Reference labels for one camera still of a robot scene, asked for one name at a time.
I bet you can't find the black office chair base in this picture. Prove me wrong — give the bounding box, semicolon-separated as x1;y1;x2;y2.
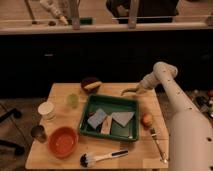
0;104;26;157

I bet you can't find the white lidded cup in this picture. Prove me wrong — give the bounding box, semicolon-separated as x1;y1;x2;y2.
37;101;55;120

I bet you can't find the green translucent cup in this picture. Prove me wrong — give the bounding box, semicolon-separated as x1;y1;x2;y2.
67;94;79;108

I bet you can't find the blue sponge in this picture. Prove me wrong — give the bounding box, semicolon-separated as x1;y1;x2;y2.
87;108;107;129

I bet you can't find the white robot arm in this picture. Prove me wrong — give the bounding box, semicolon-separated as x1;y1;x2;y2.
137;62;213;171

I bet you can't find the yellow corn cob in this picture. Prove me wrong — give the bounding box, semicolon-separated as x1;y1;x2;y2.
84;81;102;91

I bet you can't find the dark brown bowl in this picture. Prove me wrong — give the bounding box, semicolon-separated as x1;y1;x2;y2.
81;77;102;94

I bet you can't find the wooden table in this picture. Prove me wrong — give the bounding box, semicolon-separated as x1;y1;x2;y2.
25;83;169;171

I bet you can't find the grey folded cloth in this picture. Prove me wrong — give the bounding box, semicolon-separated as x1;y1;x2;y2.
111;112;134;127

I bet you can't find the silver fork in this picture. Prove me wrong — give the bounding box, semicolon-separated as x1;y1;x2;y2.
149;128;168;164

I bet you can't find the metal cup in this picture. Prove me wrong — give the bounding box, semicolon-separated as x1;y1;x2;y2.
31;125;47;143

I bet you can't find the red bowl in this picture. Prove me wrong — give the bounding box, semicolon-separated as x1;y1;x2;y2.
48;126;78;159

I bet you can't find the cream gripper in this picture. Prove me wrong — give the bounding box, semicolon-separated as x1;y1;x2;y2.
136;75;153;94

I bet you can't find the green plastic tray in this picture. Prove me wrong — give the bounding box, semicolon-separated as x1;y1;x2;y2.
78;94;139;142

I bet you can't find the beige sponge block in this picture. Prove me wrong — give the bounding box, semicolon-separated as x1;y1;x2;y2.
101;116;112;134

